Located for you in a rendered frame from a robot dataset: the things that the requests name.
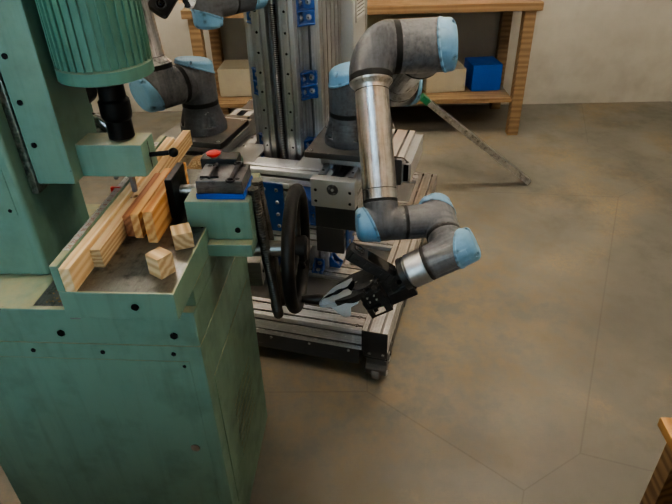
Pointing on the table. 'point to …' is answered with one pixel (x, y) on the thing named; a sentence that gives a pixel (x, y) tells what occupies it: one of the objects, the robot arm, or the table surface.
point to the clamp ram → (177, 189)
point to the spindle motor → (96, 41)
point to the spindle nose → (116, 112)
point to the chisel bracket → (116, 155)
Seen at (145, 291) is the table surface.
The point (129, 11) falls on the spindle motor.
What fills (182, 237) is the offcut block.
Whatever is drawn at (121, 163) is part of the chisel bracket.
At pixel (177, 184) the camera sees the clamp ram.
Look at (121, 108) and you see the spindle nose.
